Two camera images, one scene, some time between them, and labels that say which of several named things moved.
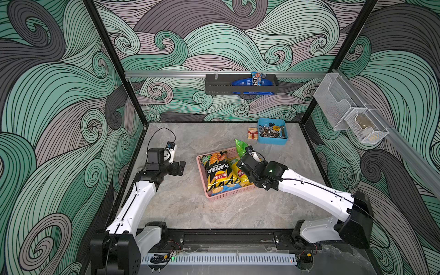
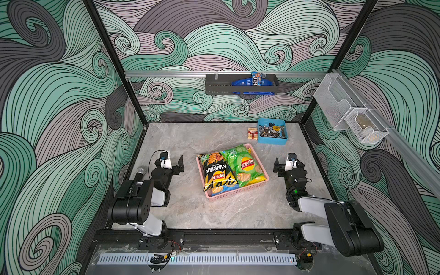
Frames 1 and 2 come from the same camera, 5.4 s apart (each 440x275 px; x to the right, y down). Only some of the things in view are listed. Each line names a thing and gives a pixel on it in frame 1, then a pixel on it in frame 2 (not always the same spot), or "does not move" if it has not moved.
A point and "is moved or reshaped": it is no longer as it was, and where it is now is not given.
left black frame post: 97,20 does not move
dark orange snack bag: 218,169 does not move
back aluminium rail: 226,74 does not move
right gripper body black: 257,184 → 287,175
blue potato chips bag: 226,188 does not move
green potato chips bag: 241,147 is moved or reshaped
